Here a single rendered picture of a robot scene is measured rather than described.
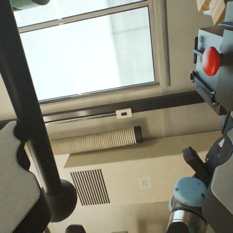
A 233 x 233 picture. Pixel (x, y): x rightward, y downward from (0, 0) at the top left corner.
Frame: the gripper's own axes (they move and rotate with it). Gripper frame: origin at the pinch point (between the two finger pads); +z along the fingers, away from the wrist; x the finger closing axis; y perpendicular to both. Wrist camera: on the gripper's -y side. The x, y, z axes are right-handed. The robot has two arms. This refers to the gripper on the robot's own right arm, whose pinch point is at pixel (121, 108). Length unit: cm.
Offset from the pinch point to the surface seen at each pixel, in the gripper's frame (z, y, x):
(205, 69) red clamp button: 8.1, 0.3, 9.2
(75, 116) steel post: 121, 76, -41
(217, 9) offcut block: 24.5, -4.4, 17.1
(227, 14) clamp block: 17.7, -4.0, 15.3
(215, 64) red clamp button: 6.8, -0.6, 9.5
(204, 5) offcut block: 33.9, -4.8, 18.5
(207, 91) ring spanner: 11.7, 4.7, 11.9
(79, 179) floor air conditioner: 92, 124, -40
